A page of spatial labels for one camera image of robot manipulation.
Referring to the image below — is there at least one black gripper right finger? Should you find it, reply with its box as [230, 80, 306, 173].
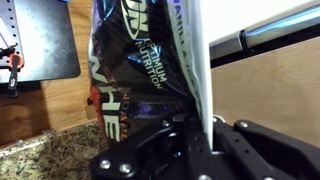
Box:
[210, 116, 320, 180]

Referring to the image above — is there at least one orange black clamp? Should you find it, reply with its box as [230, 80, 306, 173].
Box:
[7, 52, 25, 99]

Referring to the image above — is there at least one black red whey protein bag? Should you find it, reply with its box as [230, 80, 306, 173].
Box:
[86, 0, 215, 149]

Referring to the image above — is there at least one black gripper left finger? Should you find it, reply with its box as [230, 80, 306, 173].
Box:
[88, 114, 209, 180]

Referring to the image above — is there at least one silver metal rail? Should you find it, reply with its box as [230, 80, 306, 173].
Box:
[209, 0, 320, 70]

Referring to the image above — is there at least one black metal mounting plate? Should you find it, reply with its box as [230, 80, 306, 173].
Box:
[0, 0, 82, 84]

